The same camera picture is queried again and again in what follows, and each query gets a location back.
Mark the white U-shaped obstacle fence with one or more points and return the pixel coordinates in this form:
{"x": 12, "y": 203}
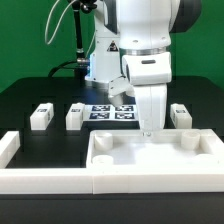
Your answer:
{"x": 103, "y": 179}

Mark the black camera stand pole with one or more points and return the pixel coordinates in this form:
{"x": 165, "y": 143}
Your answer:
{"x": 85, "y": 6}

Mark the white desk tabletop panel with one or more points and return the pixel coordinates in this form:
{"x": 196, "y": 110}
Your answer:
{"x": 164, "y": 148}

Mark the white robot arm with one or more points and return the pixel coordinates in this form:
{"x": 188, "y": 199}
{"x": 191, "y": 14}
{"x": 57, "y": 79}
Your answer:
{"x": 131, "y": 56}

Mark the fiducial marker sheet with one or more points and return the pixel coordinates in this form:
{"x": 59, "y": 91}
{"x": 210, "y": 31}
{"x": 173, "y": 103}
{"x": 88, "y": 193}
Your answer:
{"x": 110, "y": 113}

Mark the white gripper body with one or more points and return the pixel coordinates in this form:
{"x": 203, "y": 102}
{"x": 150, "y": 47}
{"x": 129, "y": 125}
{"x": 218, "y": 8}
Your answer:
{"x": 151, "y": 106}

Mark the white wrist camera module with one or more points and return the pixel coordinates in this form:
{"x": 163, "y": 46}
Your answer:
{"x": 117, "y": 88}

